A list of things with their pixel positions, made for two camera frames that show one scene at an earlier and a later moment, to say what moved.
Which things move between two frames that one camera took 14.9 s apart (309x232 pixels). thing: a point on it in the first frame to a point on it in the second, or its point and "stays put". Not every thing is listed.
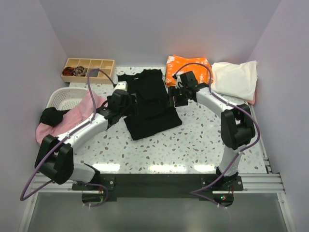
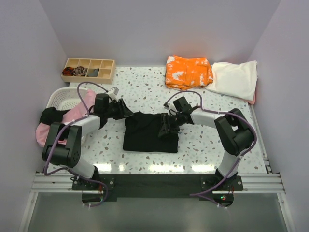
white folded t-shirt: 237,79 stays put
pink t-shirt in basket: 81,113 stays put
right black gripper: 173,92 to 166,129
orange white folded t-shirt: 178,65 stays put
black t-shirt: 152,111 to 141,134
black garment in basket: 52,117 stays put
